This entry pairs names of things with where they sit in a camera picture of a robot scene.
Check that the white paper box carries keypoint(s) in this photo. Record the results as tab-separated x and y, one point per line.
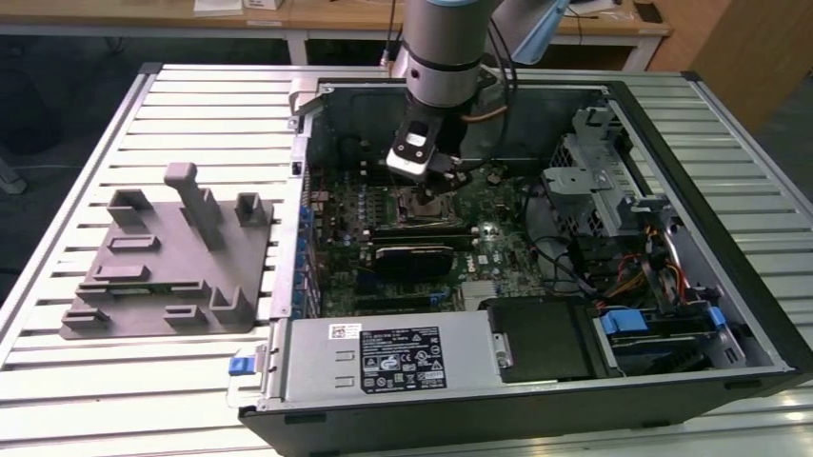
263	4
218	5

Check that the grey chair base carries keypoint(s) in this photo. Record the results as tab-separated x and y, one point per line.
10	178

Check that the wooden desk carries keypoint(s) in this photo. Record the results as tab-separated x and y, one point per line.
254	16

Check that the grey parts rack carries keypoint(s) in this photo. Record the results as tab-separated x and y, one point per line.
191	266

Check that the hard disk in blue carrier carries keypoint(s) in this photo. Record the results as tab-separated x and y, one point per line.
622	323

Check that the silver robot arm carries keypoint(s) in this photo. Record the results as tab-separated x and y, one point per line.
445	57

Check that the CPU socket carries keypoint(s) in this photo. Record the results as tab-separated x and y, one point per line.
401	209

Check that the silver drive cage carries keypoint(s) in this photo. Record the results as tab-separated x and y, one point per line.
585	190

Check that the blue case latch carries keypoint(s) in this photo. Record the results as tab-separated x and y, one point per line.
238	365

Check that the black graphics card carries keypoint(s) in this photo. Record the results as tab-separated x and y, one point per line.
413	259

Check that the black expansion slot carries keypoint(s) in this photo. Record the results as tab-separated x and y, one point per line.
394	303

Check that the silver chipset heatsink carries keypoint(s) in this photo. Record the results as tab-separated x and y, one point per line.
478	289

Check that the grey power supply unit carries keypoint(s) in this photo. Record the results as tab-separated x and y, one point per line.
318	357

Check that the green RAM stick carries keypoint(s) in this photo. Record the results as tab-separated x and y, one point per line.
422	245
159	286

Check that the black open PC case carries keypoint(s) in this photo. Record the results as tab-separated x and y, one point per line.
445	419

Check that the round coin battery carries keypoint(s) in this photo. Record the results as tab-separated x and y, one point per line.
492	177

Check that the brown wooden cabinet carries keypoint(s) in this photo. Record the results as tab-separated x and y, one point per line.
731	47

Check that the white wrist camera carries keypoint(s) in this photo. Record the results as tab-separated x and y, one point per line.
413	152

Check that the green motherboard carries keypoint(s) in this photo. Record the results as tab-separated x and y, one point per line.
508	247

